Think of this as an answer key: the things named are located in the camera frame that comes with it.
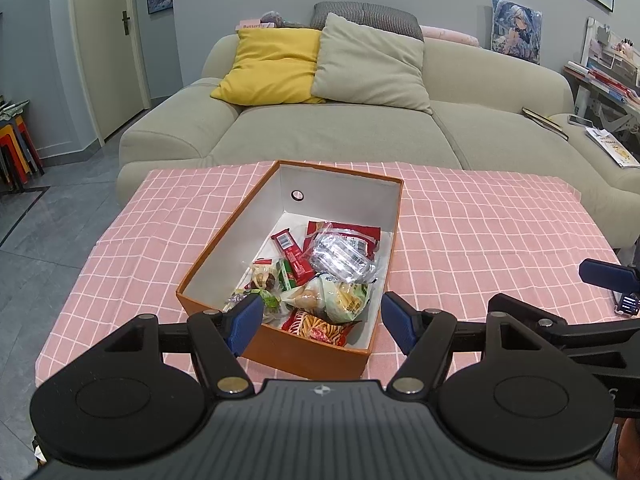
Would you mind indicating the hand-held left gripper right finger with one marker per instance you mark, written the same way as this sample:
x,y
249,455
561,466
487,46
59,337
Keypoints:
x,y
400,317

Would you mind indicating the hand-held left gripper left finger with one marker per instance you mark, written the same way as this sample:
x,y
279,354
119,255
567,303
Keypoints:
x,y
245,320

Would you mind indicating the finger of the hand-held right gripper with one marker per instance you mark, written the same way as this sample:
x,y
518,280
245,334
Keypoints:
x,y
600,335
607,272

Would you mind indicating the green candy packet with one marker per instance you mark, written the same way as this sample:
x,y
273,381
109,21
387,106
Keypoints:
x,y
270,300

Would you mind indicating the pastry packet with red label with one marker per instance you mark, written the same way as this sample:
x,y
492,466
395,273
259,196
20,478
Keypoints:
x,y
265,277

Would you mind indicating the large white yellow chips bag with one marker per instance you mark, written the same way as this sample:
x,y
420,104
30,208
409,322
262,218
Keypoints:
x,y
340,300

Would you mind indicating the orange stick snack packet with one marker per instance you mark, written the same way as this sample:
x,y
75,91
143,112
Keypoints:
x,y
320,330

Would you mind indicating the orange cardboard box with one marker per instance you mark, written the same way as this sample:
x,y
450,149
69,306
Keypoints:
x,y
310,360

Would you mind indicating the red wafer bar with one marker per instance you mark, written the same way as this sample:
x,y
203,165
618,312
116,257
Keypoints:
x,y
290,252

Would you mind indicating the clear bean packet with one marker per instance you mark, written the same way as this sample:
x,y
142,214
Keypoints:
x,y
340,257

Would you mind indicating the large red snack packet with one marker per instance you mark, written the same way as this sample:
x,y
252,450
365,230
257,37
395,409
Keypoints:
x,y
360,232

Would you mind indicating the black smartphone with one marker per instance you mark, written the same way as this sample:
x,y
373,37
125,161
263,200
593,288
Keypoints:
x,y
630,304

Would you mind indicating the pink checkered tablecloth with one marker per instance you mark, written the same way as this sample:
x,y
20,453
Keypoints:
x,y
500,240

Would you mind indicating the open magazine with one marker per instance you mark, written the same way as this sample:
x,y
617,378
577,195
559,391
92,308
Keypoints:
x,y
612,147

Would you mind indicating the white smartphone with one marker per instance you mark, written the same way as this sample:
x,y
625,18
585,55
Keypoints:
x,y
580,120

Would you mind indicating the dark notebook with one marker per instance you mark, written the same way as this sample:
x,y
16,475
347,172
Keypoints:
x,y
545,122

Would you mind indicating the white desk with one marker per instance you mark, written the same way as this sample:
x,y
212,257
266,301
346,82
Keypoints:
x,y
607,110

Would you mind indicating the beige sofa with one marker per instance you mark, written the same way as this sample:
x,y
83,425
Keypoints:
x,y
350,135

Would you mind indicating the stack of books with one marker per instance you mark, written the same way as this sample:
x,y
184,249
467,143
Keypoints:
x,y
600,80

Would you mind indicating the beige pillow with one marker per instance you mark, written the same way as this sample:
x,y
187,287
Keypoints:
x,y
370,65

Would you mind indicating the yellow pillow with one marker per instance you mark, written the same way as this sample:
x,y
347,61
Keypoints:
x,y
270,65

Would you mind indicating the anime print pillow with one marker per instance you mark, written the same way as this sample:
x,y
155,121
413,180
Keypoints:
x,y
516,27

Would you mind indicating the pink cushion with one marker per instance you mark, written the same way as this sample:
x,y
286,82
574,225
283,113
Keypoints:
x,y
450,36

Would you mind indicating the stack of colourful stools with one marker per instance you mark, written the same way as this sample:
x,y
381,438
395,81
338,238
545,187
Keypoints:
x,y
20,145

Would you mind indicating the white door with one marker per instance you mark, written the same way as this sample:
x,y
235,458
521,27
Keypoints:
x,y
120,60

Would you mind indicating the flat pink box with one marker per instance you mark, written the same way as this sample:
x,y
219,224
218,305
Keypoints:
x,y
252,25

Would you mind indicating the grey plush toy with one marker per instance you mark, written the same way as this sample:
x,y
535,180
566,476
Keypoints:
x,y
277,17

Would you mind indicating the grey checkered pillow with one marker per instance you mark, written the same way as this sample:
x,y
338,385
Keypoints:
x,y
370,12

